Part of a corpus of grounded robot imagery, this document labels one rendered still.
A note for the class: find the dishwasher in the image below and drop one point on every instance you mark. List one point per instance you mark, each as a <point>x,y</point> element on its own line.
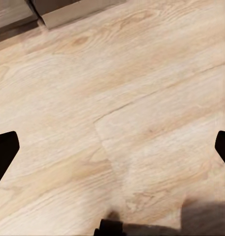
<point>15,13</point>

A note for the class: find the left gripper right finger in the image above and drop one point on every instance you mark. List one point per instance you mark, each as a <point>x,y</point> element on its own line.
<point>220,144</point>

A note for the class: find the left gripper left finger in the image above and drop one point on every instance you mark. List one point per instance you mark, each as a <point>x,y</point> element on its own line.
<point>9,147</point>

